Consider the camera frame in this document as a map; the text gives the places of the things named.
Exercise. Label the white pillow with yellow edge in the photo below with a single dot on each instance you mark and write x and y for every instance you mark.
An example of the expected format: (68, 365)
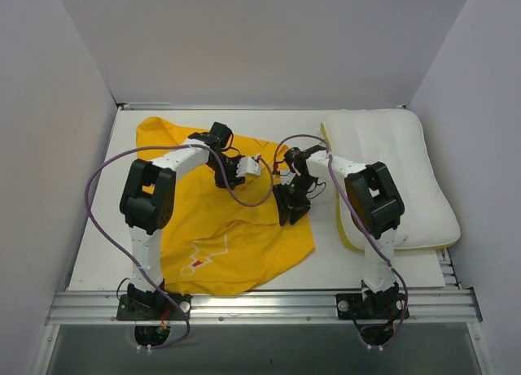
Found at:
(395, 138)

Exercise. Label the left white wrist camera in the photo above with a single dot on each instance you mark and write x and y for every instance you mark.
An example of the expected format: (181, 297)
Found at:
(248, 166)

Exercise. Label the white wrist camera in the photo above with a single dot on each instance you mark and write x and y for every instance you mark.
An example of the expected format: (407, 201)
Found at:
(248, 166)
(280, 170)

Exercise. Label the yellow pillowcase with print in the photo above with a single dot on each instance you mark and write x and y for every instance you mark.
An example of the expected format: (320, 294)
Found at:
(223, 243)

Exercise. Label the aluminium front rail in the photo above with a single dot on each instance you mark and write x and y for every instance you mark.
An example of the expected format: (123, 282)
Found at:
(262, 308)

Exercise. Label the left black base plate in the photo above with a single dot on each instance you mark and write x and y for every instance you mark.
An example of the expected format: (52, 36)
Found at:
(131, 310)

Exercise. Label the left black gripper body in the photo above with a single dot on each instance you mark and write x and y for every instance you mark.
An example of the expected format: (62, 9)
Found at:
(224, 177)

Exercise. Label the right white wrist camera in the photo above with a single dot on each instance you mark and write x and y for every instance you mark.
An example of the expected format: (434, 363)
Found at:
(280, 170)

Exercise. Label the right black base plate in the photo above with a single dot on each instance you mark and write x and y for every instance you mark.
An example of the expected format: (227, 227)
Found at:
(370, 307)

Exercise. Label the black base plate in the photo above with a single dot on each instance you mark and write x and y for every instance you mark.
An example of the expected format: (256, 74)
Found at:
(131, 310)
(370, 307)

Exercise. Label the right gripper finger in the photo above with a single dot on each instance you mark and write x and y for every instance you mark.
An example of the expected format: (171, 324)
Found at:
(284, 211)
(297, 213)

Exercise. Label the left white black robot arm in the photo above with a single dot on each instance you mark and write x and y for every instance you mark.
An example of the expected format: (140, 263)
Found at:
(147, 201)

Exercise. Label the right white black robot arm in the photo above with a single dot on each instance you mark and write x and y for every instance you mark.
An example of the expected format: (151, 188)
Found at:
(369, 193)

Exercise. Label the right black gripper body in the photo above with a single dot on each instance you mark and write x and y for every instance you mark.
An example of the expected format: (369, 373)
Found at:
(291, 198)

